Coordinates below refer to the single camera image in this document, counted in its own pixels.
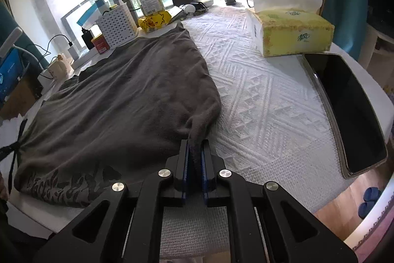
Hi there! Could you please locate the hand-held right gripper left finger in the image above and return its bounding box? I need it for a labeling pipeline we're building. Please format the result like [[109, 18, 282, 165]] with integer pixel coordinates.
[[32, 139, 190, 263]]

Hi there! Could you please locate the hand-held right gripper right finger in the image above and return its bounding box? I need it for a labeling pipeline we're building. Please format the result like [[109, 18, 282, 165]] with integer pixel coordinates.
[[201, 138, 359, 263]]

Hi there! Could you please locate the grey-brown printed t-shirt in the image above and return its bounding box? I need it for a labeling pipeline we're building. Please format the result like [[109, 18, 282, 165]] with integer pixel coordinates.
[[14, 21, 222, 208]]

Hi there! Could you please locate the dark green cloth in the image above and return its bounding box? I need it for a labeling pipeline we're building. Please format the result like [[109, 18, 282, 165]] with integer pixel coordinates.
[[60, 49, 124, 91]]

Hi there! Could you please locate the white power strip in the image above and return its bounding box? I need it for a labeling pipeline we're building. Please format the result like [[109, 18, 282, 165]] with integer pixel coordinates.
[[71, 48, 107, 68]]

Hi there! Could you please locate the yellow printed bag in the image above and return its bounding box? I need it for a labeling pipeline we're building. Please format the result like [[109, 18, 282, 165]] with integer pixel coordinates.
[[137, 11, 172, 34]]

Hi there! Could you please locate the red tin can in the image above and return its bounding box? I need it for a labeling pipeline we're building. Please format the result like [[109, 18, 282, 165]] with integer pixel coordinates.
[[91, 34, 111, 54]]

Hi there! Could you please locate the black tablet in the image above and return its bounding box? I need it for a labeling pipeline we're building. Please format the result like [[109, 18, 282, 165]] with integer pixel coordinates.
[[302, 52, 388, 180]]

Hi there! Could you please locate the white perforated plastic basket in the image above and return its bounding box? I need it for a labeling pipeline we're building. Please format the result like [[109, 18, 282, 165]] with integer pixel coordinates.
[[95, 1, 138, 48]]

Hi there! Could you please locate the yellow tissue box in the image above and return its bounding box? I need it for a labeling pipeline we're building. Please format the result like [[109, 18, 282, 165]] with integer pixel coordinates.
[[245, 0, 335, 58]]

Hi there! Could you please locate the cream mug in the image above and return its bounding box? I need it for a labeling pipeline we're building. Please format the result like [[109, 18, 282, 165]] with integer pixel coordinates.
[[47, 54, 74, 79]]

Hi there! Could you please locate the white charger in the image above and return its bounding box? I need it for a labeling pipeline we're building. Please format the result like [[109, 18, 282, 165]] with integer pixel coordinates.
[[67, 41, 81, 61]]

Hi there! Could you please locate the black charger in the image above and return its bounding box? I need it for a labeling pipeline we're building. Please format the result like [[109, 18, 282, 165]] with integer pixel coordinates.
[[81, 28, 94, 50]]

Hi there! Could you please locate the black pouch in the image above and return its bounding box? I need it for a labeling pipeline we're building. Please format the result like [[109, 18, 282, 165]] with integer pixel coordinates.
[[190, 0, 213, 14]]

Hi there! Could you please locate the blue slipper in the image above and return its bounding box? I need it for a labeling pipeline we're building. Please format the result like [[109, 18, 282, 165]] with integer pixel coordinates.
[[358, 201, 376, 217], [363, 187, 382, 201]]

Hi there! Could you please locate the clear jar with white lid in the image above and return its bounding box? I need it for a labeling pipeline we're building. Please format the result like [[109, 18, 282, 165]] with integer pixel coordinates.
[[132, 0, 164, 17]]

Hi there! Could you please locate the brown cardboard box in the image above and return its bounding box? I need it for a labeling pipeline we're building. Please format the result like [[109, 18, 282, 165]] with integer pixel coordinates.
[[0, 78, 40, 119]]

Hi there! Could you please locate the pink rug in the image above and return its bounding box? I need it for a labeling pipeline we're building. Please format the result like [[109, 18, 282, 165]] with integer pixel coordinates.
[[342, 201, 394, 254]]

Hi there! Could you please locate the blue and white carton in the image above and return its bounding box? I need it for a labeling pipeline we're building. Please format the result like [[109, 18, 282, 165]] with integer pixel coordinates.
[[76, 0, 108, 27]]

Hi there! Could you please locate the tablet with blue screen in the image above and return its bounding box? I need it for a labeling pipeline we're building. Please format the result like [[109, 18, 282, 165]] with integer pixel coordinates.
[[0, 49, 25, 104]]

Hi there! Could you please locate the white side table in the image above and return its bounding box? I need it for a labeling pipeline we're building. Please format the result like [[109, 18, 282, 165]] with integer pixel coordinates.
[[357, 25, 394, 88]]

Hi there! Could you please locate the white desk lamp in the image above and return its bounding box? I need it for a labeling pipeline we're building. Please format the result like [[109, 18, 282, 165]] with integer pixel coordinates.
[[0, 27, 54, 82]]

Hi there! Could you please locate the black cord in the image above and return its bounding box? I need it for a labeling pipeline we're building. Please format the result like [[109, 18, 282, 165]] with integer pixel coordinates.
[[0, 118, 29, 194]]

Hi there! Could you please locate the black charger cable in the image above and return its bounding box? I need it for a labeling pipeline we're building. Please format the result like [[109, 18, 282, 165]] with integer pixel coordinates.
[[29, 34, 74, 67]]

